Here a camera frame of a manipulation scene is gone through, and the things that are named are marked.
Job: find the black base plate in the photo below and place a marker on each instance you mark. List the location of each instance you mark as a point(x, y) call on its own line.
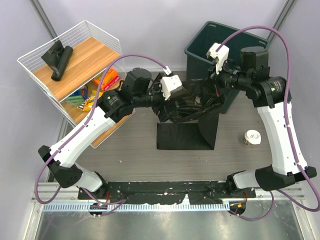
point(173, 192)

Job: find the black trash bag roll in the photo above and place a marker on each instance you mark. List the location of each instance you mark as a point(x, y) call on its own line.
point(57, 58)

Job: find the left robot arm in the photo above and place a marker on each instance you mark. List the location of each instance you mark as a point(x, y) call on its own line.
point(138, 90)

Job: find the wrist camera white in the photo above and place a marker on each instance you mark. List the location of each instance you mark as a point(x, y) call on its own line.
point(170, 83)
point(219, 54)

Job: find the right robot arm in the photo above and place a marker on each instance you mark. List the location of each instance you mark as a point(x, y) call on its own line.
point(267, 94)

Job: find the white cable duct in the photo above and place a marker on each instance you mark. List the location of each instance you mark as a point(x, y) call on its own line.
point(91, 207)

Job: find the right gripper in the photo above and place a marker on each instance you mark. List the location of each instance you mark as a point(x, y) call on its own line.
point(215, 77)

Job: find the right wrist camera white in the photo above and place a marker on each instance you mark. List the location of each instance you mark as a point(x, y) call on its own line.
point(219, 54)

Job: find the dark green trash bin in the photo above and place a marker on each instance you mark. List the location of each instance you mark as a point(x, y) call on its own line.
point(213, 32)

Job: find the yellow candy bag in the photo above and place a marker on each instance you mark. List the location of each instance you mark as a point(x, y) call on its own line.
point(87, 105)

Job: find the white paper cup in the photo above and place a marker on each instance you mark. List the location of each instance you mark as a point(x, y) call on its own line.
point(252, 137)

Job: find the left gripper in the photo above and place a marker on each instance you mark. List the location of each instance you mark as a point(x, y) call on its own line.
point(163, 113)

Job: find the white wire shelf rack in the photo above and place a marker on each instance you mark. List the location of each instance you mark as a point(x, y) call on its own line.
point(93, 49)

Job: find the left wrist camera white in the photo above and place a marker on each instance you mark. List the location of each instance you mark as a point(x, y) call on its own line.
point(170, 83)

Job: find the orange snack box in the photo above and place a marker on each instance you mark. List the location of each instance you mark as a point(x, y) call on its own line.
point(110, 78)

